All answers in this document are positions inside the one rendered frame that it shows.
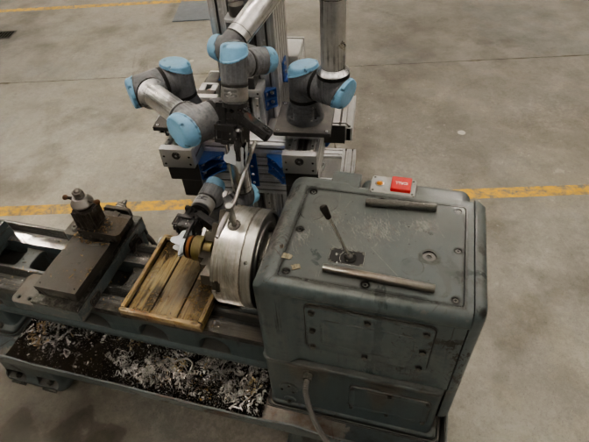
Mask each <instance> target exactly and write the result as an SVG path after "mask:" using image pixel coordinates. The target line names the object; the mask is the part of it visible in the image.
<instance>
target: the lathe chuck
mask: <svg viewBox="0 0 589 442"><path fill-rule="evenodd" d="M238 206H239V207H238ZM260 209H262V208H259V207H252V206H246V205H240V204H238V205H237V206H236V205H235V206H234V211H235V215H236V219H237V220H236V221H238V222H239V223H240V225H239V227H238V228H237V229H234V230H232V229H230V228H229V223H230V221H229V219H228V221H227V223H226V225H225V227H224V229H223V231H222V233H221V235H220V237H219V239H216V238H215V239H214V243H213V246H212V252H211V257H210V267H209V279H210V281H211V282H214V281H217V282H218V283H220V289H221V291H220V292H216V290H213V289H212V290H211V291H212V294H213V296H214V297H215V298H216V300H217V301H218V302H220V303H228V304H233V305H237V306H242V307H244V305H243V304H242V302H241V299H240V294H239V286H238V276H239V265H240V259H241V253H242V249H243V244H244V241H245V235H246V233H247V230H248V228H249V225H250V223H251V221H252V219H253V217H254V215H255V214H256V213H257V212H258V210H260Z"/></svg>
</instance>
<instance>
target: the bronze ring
mask: <svg viewBox="0 0 589 442"><path fill-rule="evenodd" d="M213 243H214V242H212V241H207V240H205V236H203V235H196V236H194V235H189V236H187V237H186V239H185V241H184V245H183V254H184V256H185V257H186V258H189V259H192V260H196V261H199V260H198V256H199V254H200V253H201V251H205V252H212V246H213Z"/></svg>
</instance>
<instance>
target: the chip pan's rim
mask: <svg viewBox="0 0 589 442"><path fill-rule="evenodd" d="M31 320H32V317H29V318H28V319H27V320H26V322H25V323H24V324H23V326H22V327H21V328H20V330H19V331H18V332H16V333H14V334H8V333H4V332H0V335H2V336H5V337H10V338H14V337H16V336H19V335H20V334H21V332H22V331H23V330H24V329H25V327H26V326H27V325H28V324H29V323H30V321H31ZM0 361H2V362H6V363H10V364H13V365H17V366H21V367H27V368H30V369H34V370H39V371H42V372H46V373H49V374H56V375H59V376H63V377H67V378H70V379H74V380H77V381H84V382H87V383H91V384H95V385H98V386H102V387H105V388H109V389H115V390H119V391H123V392H126V393H130V394H134V395H137V396H143V397H147V398H151V399H154V400H158V401H162V402H166V403H172V404H176V405H180V406H183V407H187V408H190V409H194V410H200V411H204V412H208V413H211V414H215V415H218V416H222V417H228V418H232V419H236V420H239V421H243V422H247V423H250V424H256V425H260V426H264V427H267V428H271V429H275V430H278V431H285V432H289V433H293V434H296V435H300V436H303V437H307V438H313V439H317V440H321V441H323V440H322V439H321V437H320V436H319V434H318V433H317V432H316V431H312V430H310V429H307V428H304V427H301V426H299V425H296V424H290V423H286V422H281V421H275V420H269V419H264V418H259V417H251V416H247V415H244V414H239V413H236V412H232V411H228V410H221V409H218V408H214V407H210V406H207V405H203V404H199V403H192V402H189V401H185V400H181V399H178V398H174V397H171V396H164V395H161V394H157V393H153V392H150V391H146V390H143V389H136V388H134V387H131V386H128V385H124V384H122V383H117V382H113V381H105V380H100V379H96V378H93V377H89V376H86V375H82V374H76V373H72V372H68V371H65V370H61V369H58V368H53V367H47V366H43V365H40V364H36V363H32V362H29V361H25V360H21V359H17V358H14V357H11V356H7V355H2V354H0ZM271 394H272V387H271V389H270V392H269V395H268V402H269V403H270V404H268V405H270V406H273V407H276V408H280V409H284V410H291V411H294V412H298V413H302V414H305V415H308V412H307V411H306V410H298V409H295V408H291V407H287V406H283V405H279V404H276V403H273V402H272V401H271V399H270V397H271ZM315 414H316V413H315ZM448 415H449V412H448V414H447V415H446V416H444V417H441V425H440V417H437V431H436V437H435V438H434V439H432V440H428V439H424V438H418V437H414V436H409V435H406V434H402V433H399V432H394V431H388V430H384V429H380V428H376V427H372V426H369V425H364V424H358V423H354V422H351V421H346V420H343V419H339V418H335V417H328V416H325V415H321V414H316V417H320V418H323V419H328V420H331V421H335V422H339V423H342V424H349V425H353V426H357V427H361V428H365V429H368V430H372V431H379V432H383V433H386V434H390V435H394V436H398V437H402V438H408V439H413V440H416V441H420V442H438V438H439V425H440V442H447V436H448ZM325 435H326V436H327V437H328V438H329V439H330V441H331V442H355V441H351V440H348V439H343V438H337V437H333V436H331V435H327V434H325Z"/></svg>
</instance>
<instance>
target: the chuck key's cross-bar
mask: <svg viewBox="0 0 589 442"><path fill-rule="evenodd" d="M256 144H257V142H256V141H253V142H252V147H251V150H250V152H249V155H248V158H247V161H246V163H245V167H244V170H243V173H242V175H241V178H240V181H239V184H238V188H237V191H236V194H235V196H234V198H233V200H232V202H231V203H232V205H233V208H234V206H235V204H236V202H237V200H238V197H239V194H240V191H241V189H242V186H243V183H244V180H245V176H246V173H247V170H248V167H249V165H250V162H251V159H252V155H253V152H254V149H255V146H256ZM230 215H231V213H230V212H228V211H227V213H226V215H225V217H224V220H223V222H222V223H221V225H220V227H219V229H218V231H217V233H216V236H215V238H216V239H219V237H220V235H221V233H222V231H223V229H224V227H225V225H226V223H227V221H228V219H229V217H230Z"/></svg>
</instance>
